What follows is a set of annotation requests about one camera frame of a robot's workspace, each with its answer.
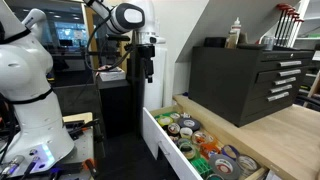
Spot cream tape roll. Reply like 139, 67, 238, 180
178, 126, 194, 140

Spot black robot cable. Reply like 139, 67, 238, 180
84, 13, 138, 73

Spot white box pink lid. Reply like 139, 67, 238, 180
97, 64, 127, 82

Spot tan bottle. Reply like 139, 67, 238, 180
224, 29, 238, 50

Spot blue tape roll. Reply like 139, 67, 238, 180
221, 144, 241, 161

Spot black tape roll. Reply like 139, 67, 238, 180
177, 117, 202, 132

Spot yellow-green tape roll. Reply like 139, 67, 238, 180
155, 114, 175, 127

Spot orange-handled clamp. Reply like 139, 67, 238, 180
82, 157, 99, 178

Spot green plastic crate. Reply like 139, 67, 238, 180
190, 157, 215, 178

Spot clear packing tape roll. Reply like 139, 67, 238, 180
235, 154, 260, 177

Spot black office chair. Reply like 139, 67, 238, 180
295, 84, 320, 112

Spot robot mounting table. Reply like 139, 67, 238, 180
0, 111, 98, 179

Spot red-printed tape roll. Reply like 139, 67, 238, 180
166, 122, 182, 136

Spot small white tape roll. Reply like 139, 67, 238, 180
168, 112, 182, 123

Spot gray duct tape roll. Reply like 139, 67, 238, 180
208, 153, 242, 180

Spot white glue bottle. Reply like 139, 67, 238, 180
230, 16, 243, 48

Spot black connector plug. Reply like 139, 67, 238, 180
19, 155, 42, 180

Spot wooden door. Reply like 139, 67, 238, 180
83, 4, 101, 71

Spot white leaning panel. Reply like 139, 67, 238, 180
143, 44, 168, 112

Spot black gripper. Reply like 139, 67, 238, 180
137, 44, 156, 84

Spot white shelf unit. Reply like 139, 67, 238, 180
292, 0, 320, 48

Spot small gray tape roll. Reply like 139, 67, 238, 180
205, 173, 225, 180

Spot green tape roll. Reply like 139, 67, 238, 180
177, 141, 198, 161

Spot red-handled bar clamp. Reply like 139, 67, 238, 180
279, 7, 296, 44
288, 18, 305, 48
283, 12, 301, 46
273, 3, 292, 40

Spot black bar clamp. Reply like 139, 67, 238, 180
63, 118, 101, 141

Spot white workbench drawer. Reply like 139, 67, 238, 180
141, 104, 269, 180

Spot orange tape roll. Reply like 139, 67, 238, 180
198, 142, 222, 160

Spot silver connector plug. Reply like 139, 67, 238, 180
0, 154, 26, 179

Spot black cabinet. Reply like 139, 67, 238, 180
96, 78, 135, 138

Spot black box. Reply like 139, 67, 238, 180
203, 36, 228, 48

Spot black metal tool chest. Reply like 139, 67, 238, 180
188, 45, 316, 128

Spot computer monitor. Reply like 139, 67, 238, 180
54, 21, 85, 43

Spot black stand pole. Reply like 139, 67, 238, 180
128, 43, 145, 135

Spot metal can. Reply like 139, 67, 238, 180
261, 34, 276, 51

